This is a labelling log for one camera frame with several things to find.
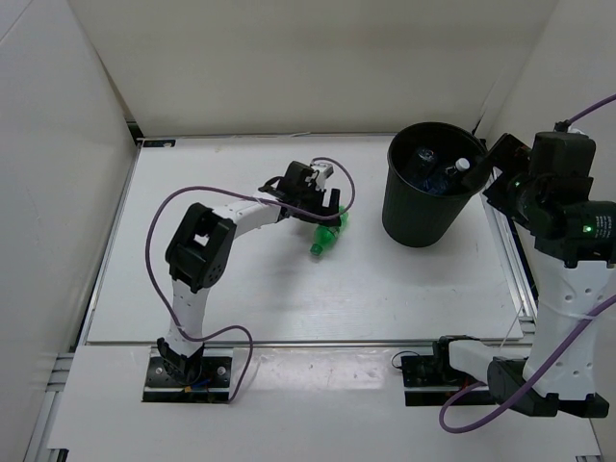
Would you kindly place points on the tall blue label water bottle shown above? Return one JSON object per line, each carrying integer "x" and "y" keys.
{"x": 448, "y": 178}

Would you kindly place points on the dark rectangular table sticker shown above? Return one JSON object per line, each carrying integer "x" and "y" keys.
{"x": 159, "y": 143}

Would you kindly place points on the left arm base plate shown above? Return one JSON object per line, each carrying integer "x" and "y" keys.
{"x": 208, "y": 383}

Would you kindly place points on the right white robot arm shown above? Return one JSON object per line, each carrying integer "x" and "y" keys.
{"x": 572, "y": 268}

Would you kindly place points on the clear bottle blue cap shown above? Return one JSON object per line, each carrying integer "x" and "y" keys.
{"x": 421, "y": 165}

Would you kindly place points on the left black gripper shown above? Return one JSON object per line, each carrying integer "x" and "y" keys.
{"x": 333, "y": 208}

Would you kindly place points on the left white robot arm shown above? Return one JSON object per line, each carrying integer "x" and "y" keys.
{"x": 199, "y": 250}

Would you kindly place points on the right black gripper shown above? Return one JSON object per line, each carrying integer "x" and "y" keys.
{"x": 505, "y": 152}

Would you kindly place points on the front aluminium rail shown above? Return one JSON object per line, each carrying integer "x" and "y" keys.
{"x": 345, "y": 343}

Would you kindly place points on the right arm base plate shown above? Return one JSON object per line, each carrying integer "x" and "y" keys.
{"x": 427, "y": 381}

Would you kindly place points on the black plastic bin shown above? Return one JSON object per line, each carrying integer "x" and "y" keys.
{"x": 410, "y": 215}

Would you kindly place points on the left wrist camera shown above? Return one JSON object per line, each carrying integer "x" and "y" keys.
{"x": 322, "y": 170}

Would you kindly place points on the green plastic bottle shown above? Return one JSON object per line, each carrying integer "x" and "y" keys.
{"x": 325, "y": 237}

